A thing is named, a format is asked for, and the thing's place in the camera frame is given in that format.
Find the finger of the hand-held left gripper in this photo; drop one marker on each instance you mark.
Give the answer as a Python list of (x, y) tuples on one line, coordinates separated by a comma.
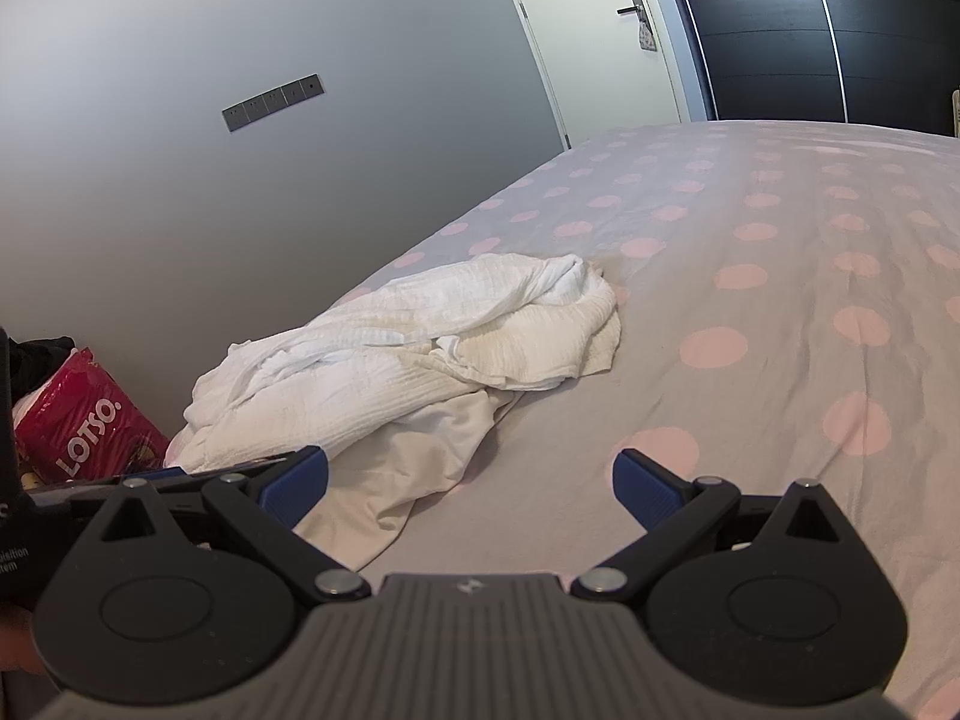
[(165, 473)]

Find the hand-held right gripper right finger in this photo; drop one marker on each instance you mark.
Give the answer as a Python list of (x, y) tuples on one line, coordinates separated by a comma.
[(645, 493)]

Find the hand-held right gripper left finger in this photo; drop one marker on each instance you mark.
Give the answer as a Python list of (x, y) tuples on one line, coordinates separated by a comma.
[(296, 481)]

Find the white crinkle pants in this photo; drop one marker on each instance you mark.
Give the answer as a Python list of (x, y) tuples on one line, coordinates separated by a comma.
[(525, 349)]

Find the red plastic package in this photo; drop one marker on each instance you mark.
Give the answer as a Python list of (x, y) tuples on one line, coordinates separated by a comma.
[(82, 427)]

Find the cream smooth garment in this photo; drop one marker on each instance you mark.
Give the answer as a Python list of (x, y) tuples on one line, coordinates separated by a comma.
[(405, 480)]

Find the black cloth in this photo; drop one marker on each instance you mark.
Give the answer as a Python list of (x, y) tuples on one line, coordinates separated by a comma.
[(41, 360)]

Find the white crinkle cloth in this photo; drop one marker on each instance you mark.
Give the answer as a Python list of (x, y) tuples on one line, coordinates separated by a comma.
[(487, 277)]

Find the white door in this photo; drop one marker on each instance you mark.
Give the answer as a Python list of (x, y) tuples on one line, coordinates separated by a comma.
[(585, 52)]

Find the small hanging tag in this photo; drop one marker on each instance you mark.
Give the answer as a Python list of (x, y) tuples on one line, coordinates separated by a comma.
[(647, 36)]

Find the black sliding wardrobe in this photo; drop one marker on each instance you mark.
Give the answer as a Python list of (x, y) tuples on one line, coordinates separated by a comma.
[(772, 52)]

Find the grey wall switch panel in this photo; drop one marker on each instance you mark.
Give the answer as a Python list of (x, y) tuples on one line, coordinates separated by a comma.
[(274, 101)]

